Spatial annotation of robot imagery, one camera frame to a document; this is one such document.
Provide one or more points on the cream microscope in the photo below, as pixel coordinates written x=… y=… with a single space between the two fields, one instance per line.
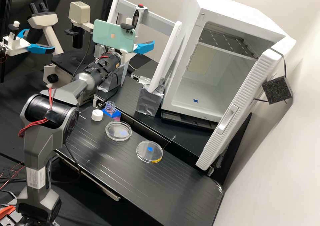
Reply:
x=50 y=33

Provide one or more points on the petri dish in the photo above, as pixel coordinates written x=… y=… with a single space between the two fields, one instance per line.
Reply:
x=118 y=131

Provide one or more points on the petri dish lid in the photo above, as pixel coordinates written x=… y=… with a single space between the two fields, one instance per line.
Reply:
x=149 y=151

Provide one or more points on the small bottle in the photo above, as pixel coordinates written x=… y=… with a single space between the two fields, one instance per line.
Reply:
x=110 y=107

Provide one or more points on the blue bottle holder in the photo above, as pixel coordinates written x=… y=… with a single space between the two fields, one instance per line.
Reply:
x=113 y=115

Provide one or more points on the pipette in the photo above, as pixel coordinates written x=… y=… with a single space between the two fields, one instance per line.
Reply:
x=140 y=15

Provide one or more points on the white cap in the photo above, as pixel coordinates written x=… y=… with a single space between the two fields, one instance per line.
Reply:
x=97 y=115

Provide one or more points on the incubator door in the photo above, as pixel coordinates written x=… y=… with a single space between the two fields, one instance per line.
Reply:
x=237 y=111

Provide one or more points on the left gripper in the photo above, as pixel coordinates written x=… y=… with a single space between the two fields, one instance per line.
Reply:
x=16 y=45

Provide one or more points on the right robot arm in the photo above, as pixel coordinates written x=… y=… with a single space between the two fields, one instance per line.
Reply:
x=37 y=141

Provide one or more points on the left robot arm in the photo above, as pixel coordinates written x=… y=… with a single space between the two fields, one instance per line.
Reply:
x=1 y=50

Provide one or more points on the left phone holder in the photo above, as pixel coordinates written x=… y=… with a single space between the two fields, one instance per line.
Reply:
x=15 y=28

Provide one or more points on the black platform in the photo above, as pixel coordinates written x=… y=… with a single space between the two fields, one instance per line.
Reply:
x=150 y=127
x=146 y=66
x=140 y=181

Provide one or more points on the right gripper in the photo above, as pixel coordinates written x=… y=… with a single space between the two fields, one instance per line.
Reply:
x=128 y=55

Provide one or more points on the white incubator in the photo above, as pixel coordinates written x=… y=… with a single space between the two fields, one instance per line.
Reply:
x=225 y=8

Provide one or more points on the right wrist camera phone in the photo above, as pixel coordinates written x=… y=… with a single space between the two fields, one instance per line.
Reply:
x=112 y=36

